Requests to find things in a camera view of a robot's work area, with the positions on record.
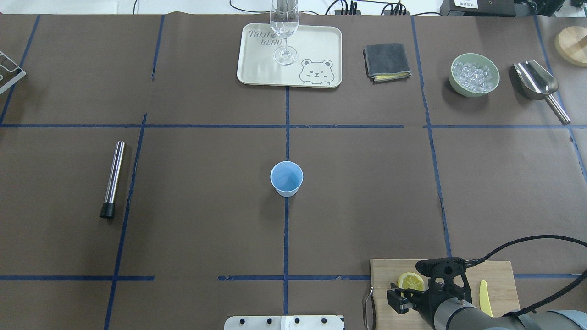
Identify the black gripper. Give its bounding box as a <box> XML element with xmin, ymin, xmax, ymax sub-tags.
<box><xmin>386</xmin><ymin>257</ymin><xmax>471</xmax><ymax>328</ymax></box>

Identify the yellow lemon slice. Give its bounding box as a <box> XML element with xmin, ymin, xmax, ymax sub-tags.
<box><xmin>396</xmin><ymin>272</ymin><xmax>427</xmax><ymax>291</ymax></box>

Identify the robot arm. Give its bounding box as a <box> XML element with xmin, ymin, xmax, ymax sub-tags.
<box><xmin>387</xmin><ymin>257</ymin><xmax>586</xmax><ymax>330</ymax></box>

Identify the light blue cup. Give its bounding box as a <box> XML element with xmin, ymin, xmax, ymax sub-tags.
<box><xmin>270</xmin><ymin>161</ymin><xmax>304</xmax><ymax>197</ymax></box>

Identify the wooden cutting board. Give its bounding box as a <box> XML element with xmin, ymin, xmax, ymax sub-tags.
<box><xmin>364</xmin><ymin>258</ymin><xmax>520</xmax><ymax>330</ymax></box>

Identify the yellow plastic knife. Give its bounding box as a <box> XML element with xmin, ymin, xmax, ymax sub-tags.
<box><xmin>479</xmin><ymin>279</ymin><xmax>493</xmax><ymax>317</ymax></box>

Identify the green bowl of ice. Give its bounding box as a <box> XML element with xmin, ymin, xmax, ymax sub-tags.
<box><xmin>449</xmin><ymin>54</ymin><xmax>500</xmax><ymax>97</ymax></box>

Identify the folded grey cloth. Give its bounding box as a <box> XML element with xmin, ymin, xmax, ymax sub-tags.
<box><xmin>363</xmin><ymin>43</ymin><xmax>412</xmax><ymax>83</ymax></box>

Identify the cream bear print tray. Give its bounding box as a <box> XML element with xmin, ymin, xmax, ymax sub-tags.
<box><xmin>237</xmin><ymin>23</ymin><xmax>343</xmax><ymax>88</ymax></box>

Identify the steel ice scoop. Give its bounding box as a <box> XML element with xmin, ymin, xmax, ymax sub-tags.
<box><xmin>513</xmin><ymin>60</ymin><xmax>571</xmax><ymax>125</ymax></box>

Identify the black power strip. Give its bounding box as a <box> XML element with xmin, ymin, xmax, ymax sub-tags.
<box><xmin>326</xmin><ymin>0</ymin><xmax>361</xmax><ymax>16</ymax></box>

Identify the black box device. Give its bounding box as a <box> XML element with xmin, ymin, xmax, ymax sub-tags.
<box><xmin>439</xmin><ymin>0</ymin><xmax>516</xmax><ymax>17</ymax></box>

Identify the round wooden stand base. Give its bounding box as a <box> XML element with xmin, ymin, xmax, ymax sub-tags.
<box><xmin>555</xmin><ymin>26</ymin><xmax>587</xmax><ymax>67</ymax></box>

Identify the clear wine glass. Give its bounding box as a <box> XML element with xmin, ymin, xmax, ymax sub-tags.
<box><xmin>270</xmin><ymin>0</ymin><xmax>300</xmax><ymax>66</ymax></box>

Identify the steel muddler black tip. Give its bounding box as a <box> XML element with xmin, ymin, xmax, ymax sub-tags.
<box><xmin>100</xmin><ymin>140</ymin><xmax>126</xmax><ymax>220</ymax></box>

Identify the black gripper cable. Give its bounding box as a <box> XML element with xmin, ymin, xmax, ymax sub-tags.
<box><xmin>464</xmin><ymin>235</ymin><xmax>587</xmax><ymax>321</ymax></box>

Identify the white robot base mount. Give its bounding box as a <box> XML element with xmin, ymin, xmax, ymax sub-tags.
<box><xmin>224</xmin><ymin>315</ymin><xmax>345</xmax><ymax>330</ymax></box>

